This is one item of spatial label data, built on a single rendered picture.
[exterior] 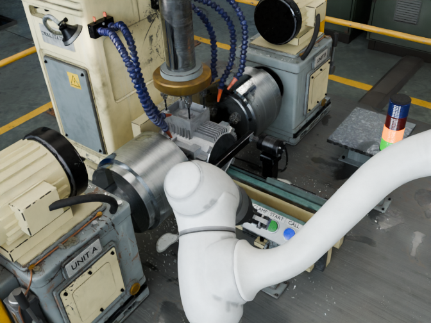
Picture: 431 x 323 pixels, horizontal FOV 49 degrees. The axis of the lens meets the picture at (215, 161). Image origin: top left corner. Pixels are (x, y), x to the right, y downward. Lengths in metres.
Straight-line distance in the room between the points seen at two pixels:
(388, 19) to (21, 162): 3.85
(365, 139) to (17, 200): 1.25
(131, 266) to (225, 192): 0.56
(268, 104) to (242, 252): 0.96
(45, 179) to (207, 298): 0.47
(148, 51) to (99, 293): 0.80
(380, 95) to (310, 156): 2.08
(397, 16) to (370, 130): 2.70
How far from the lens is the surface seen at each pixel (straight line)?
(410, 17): 4.48
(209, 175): 0.80
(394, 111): 1.51
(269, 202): 1.60
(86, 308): 1.25
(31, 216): 1.05
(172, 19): 1.38
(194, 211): 0.81
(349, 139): 1.83
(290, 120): 1.90
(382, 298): 1.49
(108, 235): 1.20
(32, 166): 1.09
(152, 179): 1.32
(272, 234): 1.24
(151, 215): 1.34
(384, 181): 0.78
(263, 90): 1.68
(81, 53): 1.50
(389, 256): 1.59
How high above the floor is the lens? 1.96
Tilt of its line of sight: 38 degrees down
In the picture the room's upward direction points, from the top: 3 degrees counter-clockwise
